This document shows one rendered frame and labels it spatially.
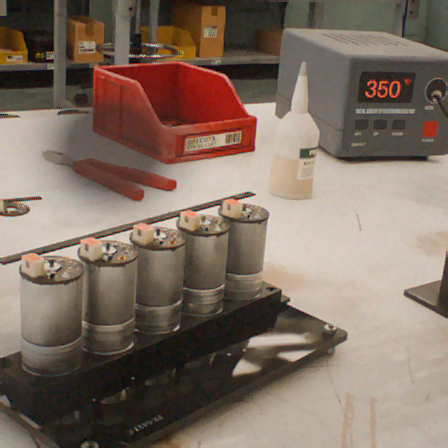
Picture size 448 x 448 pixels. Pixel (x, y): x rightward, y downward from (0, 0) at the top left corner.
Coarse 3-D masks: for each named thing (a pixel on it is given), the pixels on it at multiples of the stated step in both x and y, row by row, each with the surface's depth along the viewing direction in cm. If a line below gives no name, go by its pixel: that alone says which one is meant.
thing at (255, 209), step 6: (246, 204) 41; (252, 204) 41; (222, 210) 40; (252, 210) 40; (258, 210) 40; (264, 210) 40; (222, 216) 39; (228, 216) 39; (246, 216) 39; (252, 216) 39; (264, 216) 40; (240, 222) 39; (246, 222) 39; (252, 222) 39; (258, 222) 39
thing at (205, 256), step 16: (208, 224) 38; (192, 240) 37; (208, 240) 37; (224, 240) 38; (192, 256) 37; (208, 256) 37; (224, 256) 38; (192, 272) 38; (208, 272) 38; (224, 272) 39; (192, 288) 38; (208, 288) 38; (192, 304) 38; (208, 304) 38
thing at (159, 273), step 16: (144, 256) 35; (160, 256) 35; (176, 256) 36; (144, 272) 35; (160, 272) 35; (176, 272) 36; (144, 288) 36; (160, 288) 36; (176, 288) 36; (144, 304) 36; (160, 304) 36; (176, 304) 37; (144, 320) 36; (160, 320) 36; (176, 320) 37
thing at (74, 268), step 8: (48, 256) 33; (56, 256) 33; (64, 264) 33; (72, 264) 33; (80, 264) 33; (48, 272) 31; (56, 272) 32; (64, 272) 32; (72, 272) 32; (80, 272) 32; (32, 280) 31; (40, 280) 31; (48, 280) 31; (56, 280) 31; (64, 280) 31; (72, 280) 31
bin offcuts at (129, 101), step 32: (128, 64) 76; (160, 64) 78; (96, 96) 74; (128, 96) 71; (160, 96) 80; (192, 96) 79; (224, 96) 75; (96, 128) 75; (128, 128) 71; (160, 128) 67; (192, 128) 68; (224, 128) 70; (256, 128) 73; (160, 160) 68; (192, 160) 69
